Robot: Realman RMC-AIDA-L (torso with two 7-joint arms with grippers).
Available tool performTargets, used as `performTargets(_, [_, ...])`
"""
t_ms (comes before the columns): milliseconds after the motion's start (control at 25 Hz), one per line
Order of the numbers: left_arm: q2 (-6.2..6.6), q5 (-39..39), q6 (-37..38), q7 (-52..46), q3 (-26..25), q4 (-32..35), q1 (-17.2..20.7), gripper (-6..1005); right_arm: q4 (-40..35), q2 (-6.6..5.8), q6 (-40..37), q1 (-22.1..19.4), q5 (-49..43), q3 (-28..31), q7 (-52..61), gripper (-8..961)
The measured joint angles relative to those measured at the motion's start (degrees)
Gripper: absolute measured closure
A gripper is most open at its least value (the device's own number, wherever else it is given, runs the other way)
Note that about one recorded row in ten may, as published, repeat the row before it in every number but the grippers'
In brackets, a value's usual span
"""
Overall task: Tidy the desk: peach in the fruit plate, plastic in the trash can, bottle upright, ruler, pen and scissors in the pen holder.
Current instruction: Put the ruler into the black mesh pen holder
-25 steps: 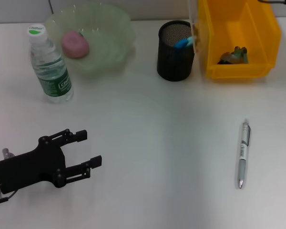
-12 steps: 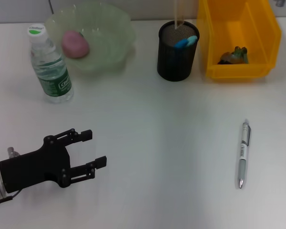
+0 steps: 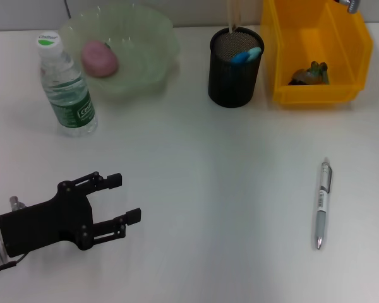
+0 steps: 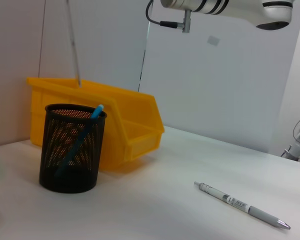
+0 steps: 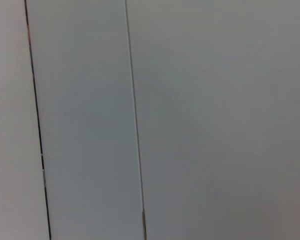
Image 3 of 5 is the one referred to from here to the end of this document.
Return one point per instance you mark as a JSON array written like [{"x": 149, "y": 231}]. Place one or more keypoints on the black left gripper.
[{"x": 47, "y": 227}]

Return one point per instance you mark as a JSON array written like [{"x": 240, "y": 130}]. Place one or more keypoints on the clear green-label water bottle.
[{"x": 69, "y": 94}]

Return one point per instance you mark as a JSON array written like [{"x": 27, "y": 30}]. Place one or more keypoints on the pink toy peach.
[{"x": 99, "y": 60}]

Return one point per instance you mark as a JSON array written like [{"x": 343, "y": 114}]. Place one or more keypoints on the blue capped scissors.
[{"x": 243, "y": 57}]

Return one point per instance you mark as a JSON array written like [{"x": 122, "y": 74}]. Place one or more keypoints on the grey click pen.
[{"x": 321, "y": 217}]

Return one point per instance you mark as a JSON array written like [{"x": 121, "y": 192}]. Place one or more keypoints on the clear plastic ruler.
[{"x": 233, "y": 15}]

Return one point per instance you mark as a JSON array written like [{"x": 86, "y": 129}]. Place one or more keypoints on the green plastic wrapper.
[{"x": 312, "y": 75}]

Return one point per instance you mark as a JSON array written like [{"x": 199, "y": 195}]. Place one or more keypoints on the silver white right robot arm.
[{"x": 350, "y": 3}]

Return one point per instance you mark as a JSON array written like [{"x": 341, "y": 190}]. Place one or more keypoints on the translucent green fruit plate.
[{"x": 139, "y": 57}]

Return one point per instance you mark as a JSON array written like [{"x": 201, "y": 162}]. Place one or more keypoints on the black mesh pen holder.
[{"x": 233, "y": 85}]

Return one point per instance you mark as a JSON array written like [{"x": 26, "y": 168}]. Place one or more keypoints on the yellow plastic bin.
[{"x": 316, "y": 93}]

